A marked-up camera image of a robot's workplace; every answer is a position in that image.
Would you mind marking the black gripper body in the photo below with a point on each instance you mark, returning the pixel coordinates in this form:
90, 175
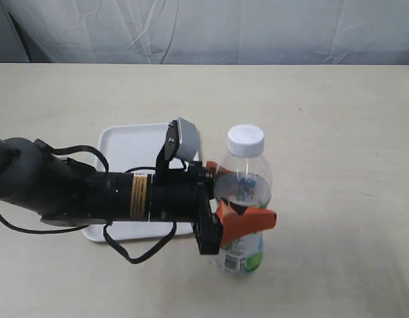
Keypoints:
181, 193

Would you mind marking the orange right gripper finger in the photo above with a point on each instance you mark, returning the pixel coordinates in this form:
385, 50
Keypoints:
253, 220

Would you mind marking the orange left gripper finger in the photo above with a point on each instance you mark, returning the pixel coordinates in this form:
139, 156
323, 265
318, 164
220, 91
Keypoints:
220, 169

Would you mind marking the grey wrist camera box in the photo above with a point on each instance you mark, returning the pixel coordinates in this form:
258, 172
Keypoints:
189, 142

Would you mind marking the white rectangular plastic tray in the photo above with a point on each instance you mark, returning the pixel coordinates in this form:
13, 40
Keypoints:
133, 149

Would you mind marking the white wrinkled backdrop cloth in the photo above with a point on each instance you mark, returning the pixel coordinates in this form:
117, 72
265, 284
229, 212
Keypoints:
205, 32

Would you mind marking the clear plastic bottle white cap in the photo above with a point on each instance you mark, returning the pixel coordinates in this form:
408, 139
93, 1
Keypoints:
248, 185

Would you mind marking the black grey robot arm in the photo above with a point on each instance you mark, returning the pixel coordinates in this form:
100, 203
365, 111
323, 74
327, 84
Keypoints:
72, 188

